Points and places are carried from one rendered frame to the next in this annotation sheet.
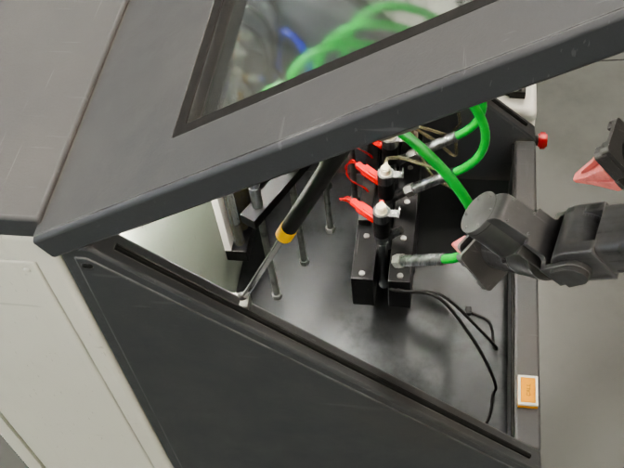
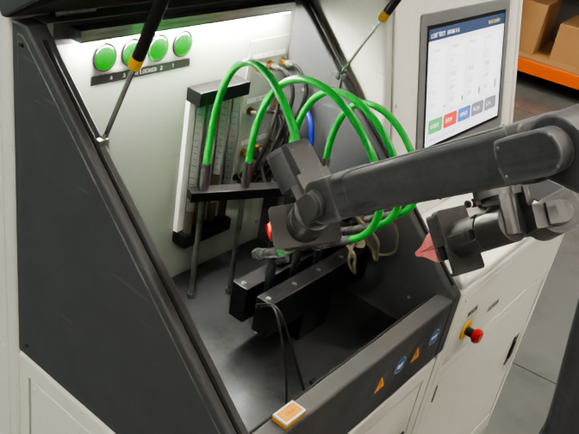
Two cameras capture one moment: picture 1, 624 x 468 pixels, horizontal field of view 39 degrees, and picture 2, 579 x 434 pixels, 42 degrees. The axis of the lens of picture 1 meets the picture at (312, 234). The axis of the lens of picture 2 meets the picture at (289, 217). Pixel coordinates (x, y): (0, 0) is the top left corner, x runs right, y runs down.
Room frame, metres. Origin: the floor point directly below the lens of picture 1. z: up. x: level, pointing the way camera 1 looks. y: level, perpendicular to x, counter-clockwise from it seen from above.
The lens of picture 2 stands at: (-0.26, -0.55, 1.82)
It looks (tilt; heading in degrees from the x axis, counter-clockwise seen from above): 29 degrees down; 20
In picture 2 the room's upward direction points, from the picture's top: 11 degrees clockwise
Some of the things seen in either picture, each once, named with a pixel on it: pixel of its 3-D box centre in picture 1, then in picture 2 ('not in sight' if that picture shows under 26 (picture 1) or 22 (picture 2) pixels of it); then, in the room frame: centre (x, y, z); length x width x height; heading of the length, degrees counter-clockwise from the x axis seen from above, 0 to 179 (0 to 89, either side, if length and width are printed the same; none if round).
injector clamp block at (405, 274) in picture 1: (389, 226); (300, 291); (0.99, -0.14, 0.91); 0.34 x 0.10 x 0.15; 166
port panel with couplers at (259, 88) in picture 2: not in sight; (265, 107); (1.17, 0.08, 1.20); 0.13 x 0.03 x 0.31; 166
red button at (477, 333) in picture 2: (537, 140); (472, 333); (1.24, -0.50, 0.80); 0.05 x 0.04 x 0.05; 166
